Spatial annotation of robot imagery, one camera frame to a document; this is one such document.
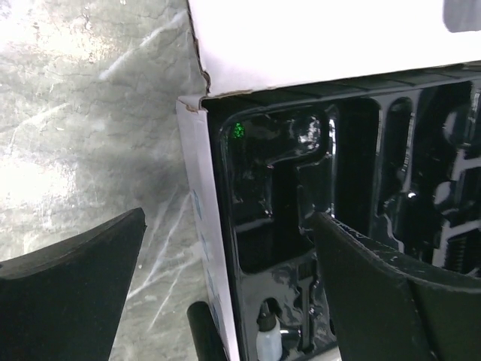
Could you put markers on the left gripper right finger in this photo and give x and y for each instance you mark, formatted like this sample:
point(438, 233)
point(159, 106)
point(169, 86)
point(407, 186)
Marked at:
point(386, 305)

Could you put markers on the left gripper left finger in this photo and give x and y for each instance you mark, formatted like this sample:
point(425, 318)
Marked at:
point(65, 301)

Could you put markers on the small black cylinder battery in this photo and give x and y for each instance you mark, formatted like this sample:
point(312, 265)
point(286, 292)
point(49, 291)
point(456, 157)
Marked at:
point(208, 344)

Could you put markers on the white hair clipper kit box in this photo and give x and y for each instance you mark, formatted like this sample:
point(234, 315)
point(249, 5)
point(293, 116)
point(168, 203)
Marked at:
point(368, 111)

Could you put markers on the small white oil bottle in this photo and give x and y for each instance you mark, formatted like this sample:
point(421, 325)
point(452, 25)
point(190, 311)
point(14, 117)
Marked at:
point(268, 340)

